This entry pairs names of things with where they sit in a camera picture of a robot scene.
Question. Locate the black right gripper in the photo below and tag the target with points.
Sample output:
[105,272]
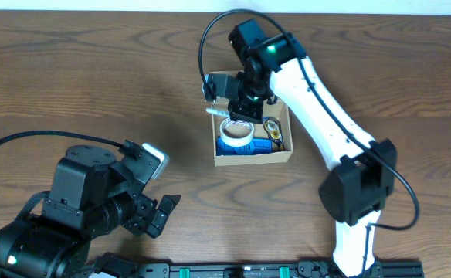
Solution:
[236,110]

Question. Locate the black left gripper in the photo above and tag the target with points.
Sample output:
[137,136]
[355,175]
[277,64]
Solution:
[140,218]

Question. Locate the brown cardboard box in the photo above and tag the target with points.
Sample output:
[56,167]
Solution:
[282,113]

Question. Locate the yellow correction tape dispenser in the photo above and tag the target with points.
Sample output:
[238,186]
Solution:
[273,129]

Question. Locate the white whiteboard marker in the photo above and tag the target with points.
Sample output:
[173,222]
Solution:
[219,113]

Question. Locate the white masking tape roll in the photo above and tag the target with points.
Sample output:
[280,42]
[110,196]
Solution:
[236,133]

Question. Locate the blue plastic case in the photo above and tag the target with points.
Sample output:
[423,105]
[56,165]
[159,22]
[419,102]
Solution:
[256,146]

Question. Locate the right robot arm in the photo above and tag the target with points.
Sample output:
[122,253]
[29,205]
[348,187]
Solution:
[361,169]

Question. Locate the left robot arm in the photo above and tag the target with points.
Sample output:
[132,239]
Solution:
[93,193]

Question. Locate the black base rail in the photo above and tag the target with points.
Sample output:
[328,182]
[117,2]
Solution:
[118,267]

